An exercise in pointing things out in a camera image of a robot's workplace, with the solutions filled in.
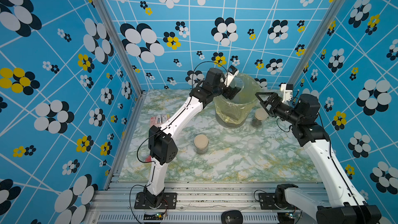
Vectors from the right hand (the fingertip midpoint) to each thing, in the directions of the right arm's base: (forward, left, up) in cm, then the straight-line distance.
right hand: (260, 98), depth 68 cm
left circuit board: (-40, +50, -38) cm, 75 cm away
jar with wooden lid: (-9, +27, -26) cm, 39 cm away
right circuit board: (-40, -12, -37) cm, 56 cm away
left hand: (+13, +9, -2) cm, 16 cm away
